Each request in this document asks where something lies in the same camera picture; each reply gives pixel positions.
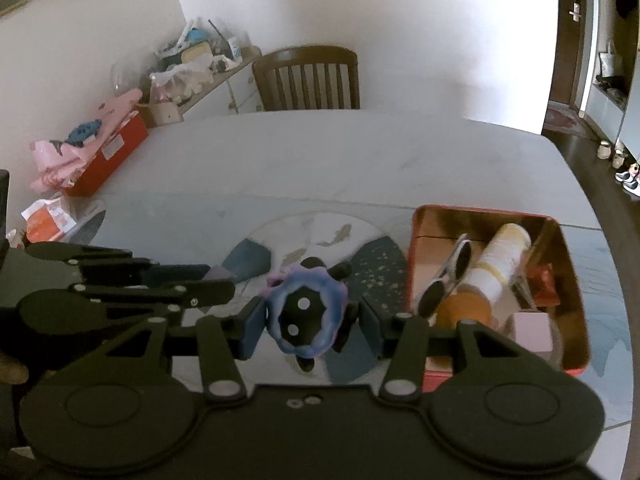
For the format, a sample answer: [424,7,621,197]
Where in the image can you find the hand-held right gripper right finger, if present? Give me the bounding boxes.
[357,299,539,404]

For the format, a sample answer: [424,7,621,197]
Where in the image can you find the red doormat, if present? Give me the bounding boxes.
[542,102,592,139]

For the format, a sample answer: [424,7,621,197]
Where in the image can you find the red cardboard box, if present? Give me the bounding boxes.
[64,110,150,197]

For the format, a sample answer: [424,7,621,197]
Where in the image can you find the person's left hand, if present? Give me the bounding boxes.
[0,352,30,386]

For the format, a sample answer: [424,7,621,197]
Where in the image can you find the pink square block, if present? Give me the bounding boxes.
[512,311,554,354]

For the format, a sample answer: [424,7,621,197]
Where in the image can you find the white and yellow bottle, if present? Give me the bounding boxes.
[464,223,532,306]

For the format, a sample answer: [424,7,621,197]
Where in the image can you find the pair of shoes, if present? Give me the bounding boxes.
[614,161,640,197]

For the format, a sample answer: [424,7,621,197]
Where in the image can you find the white round sunglasses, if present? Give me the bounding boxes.
[417,232,474,319]

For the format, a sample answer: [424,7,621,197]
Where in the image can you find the clear plastic bag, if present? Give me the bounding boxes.
[148,57,214,106]

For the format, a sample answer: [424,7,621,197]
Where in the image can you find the orange and white packet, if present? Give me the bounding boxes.
[20,194,76,245]

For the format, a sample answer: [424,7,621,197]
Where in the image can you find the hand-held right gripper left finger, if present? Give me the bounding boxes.
[100,297,266,402]

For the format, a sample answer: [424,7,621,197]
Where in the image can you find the orange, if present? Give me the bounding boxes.
[435,285,494,331]

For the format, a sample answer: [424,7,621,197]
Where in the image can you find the small cardboard box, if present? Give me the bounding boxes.
[137,100,182,129]

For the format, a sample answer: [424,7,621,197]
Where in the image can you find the red box with pink cloth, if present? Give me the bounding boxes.
[29,88,144,192]

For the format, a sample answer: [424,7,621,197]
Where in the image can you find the blue fabric item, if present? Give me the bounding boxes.
[66,118,103,144]

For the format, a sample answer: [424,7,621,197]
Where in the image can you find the red snack packet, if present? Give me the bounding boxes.
[527,265,556,306]

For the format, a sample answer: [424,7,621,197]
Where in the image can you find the wooden chair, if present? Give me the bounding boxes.
[251,45,361,112]

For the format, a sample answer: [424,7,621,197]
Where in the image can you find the white sideboard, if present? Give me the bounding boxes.
[177,47,264,122]

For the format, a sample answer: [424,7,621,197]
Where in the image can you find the red tin box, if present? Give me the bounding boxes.
[404,204,591,394]

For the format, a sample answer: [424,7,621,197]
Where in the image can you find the blue and black plush toy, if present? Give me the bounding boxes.
[264,256,352,374]

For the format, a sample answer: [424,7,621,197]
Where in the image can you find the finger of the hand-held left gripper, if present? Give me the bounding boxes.
[19,280,236,334]
[27,243,211,286]

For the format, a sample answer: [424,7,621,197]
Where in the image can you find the brown door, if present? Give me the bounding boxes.
[547,0,584,112]

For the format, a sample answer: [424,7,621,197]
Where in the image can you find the hanging tote bag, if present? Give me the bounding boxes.
[599,39,624,79]

